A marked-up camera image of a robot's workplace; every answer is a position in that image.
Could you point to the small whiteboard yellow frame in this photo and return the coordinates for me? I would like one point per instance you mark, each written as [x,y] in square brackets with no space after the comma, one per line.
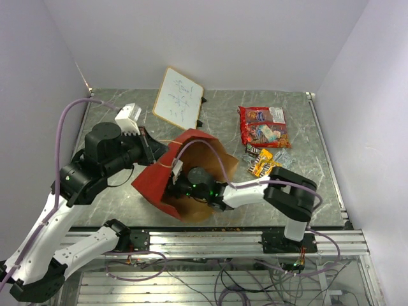
[179,100]

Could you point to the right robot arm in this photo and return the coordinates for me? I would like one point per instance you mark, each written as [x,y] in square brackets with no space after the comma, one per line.
[290,193]

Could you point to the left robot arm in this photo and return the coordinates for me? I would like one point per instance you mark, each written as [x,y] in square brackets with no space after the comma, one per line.
[39,268]

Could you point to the aluminium rail frame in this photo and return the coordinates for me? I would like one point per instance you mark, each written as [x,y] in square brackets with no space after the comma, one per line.
[222,257]

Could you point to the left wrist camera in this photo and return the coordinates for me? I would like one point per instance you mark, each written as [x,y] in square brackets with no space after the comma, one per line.
[127,118]

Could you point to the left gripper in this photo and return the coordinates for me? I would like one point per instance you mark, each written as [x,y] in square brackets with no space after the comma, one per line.
[152,150]

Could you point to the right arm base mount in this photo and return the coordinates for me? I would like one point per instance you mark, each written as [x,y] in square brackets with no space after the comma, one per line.
[274,242]

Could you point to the silver foil snack packet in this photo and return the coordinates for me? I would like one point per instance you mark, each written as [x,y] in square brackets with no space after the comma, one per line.
[284,158]

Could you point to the yellow M&M packet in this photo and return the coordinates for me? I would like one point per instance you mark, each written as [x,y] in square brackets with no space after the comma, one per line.
[265,156]
[265,168]

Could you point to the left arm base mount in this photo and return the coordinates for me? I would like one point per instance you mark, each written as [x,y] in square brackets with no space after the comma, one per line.
[139,240]

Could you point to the red cookie snack bag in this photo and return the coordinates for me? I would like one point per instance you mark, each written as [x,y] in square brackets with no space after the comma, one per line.
[263,127]

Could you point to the red paper bag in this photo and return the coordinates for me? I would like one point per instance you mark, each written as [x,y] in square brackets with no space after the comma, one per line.
[195,149]

